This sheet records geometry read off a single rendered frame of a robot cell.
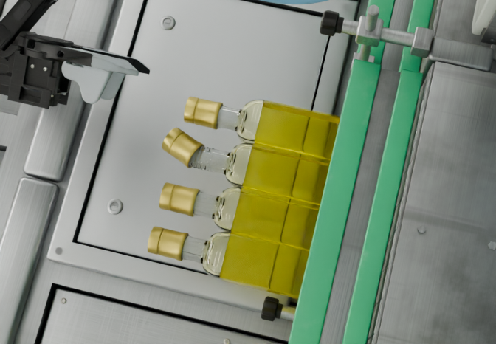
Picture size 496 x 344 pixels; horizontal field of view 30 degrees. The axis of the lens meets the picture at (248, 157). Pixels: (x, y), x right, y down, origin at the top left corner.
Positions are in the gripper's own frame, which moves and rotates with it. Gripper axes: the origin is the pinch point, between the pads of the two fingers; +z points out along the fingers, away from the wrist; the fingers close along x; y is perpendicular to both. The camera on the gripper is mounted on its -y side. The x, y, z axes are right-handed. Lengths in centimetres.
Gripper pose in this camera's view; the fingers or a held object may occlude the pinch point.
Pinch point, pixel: (135, 64)
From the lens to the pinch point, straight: 113.7
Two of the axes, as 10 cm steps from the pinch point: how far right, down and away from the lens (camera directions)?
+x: -1.3, 1.2, -9.8
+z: 9.7, 2.2, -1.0
